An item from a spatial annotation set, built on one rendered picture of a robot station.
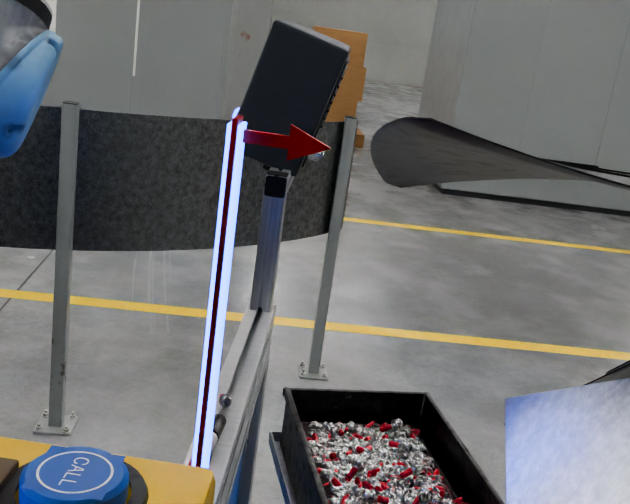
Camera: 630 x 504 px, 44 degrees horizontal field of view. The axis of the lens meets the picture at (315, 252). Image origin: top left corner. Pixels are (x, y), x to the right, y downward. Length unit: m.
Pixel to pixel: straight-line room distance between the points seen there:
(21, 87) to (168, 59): 5.89
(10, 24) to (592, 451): 0.54
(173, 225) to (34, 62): 1.70
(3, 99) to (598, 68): 6.56
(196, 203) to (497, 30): 4.70
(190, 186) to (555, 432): 1.85
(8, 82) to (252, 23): 4.15
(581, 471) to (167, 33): 6.12
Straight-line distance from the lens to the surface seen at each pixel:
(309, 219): 2.65
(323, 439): 0.81
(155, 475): 0.33
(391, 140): 0.49
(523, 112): 6.85
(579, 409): 0.58
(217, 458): 0.75
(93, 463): 0.32
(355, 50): 8.62
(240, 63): 4.78
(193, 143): 2.30
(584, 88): 7.01
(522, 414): 0.60
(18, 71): 0.66
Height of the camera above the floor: 1.26
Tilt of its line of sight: 16 degrees down
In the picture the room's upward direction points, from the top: 8 degrees clockwise
